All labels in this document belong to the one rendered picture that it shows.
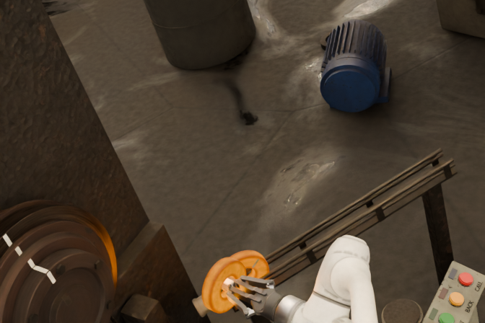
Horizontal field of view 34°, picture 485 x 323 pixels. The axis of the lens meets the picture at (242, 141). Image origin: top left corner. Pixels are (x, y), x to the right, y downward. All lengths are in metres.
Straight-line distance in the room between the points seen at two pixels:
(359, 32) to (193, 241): 1.32
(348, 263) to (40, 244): 0.73
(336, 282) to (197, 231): 1.76
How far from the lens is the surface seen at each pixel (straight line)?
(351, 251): 1.98
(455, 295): 2.32
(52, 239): 1.90
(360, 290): 1.85
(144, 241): 2.37
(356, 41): 3.90
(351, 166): 3.70
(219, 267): 2.16
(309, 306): 2.01
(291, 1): 5.10
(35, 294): 1.84
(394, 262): 3.25
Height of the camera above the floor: 2.41
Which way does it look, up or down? 37 degrees down
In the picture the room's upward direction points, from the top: 20 degrees counter-clockwise
